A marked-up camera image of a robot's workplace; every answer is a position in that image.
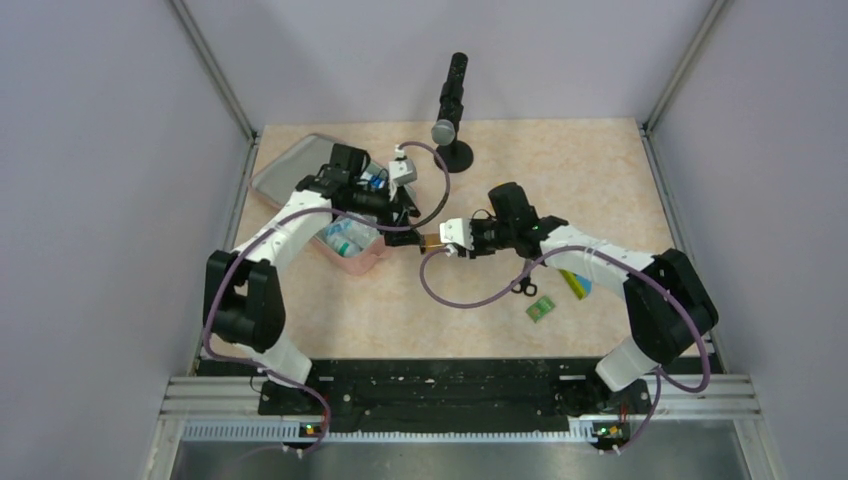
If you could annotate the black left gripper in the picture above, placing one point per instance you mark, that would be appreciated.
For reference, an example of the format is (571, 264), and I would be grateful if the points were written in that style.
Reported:
(402, 206)

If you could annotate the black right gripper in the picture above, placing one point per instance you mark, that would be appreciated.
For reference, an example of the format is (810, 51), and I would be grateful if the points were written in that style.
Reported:
(477, 250)

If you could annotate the brown bottle orange cap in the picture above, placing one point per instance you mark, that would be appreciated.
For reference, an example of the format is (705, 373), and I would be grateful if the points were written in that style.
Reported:
(431, 242)

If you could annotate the blue packet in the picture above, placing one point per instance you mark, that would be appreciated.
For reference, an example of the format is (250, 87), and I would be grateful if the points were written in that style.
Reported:
(342, 227)

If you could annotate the black handled scissors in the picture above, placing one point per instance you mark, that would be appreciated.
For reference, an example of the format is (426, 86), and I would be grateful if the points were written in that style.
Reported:
(525, 286)

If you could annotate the small green box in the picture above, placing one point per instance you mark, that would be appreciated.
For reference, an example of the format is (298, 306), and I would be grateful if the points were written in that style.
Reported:
(540, 309)

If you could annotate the pink medicine kit case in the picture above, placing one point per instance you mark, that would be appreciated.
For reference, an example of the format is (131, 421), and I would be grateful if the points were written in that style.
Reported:
(305, 184)

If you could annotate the white bottle green label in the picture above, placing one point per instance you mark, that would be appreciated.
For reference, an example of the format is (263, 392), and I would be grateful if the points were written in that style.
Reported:
(343, 246)

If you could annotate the blue white dropper bottle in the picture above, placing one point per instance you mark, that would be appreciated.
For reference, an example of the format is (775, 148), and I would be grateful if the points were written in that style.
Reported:
(375, 180)

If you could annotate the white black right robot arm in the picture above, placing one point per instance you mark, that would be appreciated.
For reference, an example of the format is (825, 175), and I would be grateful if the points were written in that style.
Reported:
(668, 308)

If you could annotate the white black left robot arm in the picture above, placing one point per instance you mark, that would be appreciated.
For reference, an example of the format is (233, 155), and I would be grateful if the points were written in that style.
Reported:
(243, 301)

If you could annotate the colourful toy block stack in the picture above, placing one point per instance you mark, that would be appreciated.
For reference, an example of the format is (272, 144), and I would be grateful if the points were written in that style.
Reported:
(580, 286)

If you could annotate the black microphone on stand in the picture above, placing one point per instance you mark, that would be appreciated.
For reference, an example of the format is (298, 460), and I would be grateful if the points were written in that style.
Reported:
(457, 154)

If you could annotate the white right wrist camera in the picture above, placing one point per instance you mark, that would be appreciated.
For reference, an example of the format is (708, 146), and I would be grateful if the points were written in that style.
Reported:
(456, 236)

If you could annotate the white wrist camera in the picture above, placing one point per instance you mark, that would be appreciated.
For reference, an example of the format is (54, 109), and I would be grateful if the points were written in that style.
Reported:
(456, 236)
(401, 170)

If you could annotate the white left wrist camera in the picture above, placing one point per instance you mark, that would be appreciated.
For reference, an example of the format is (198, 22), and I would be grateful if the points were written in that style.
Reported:
(401, 170)

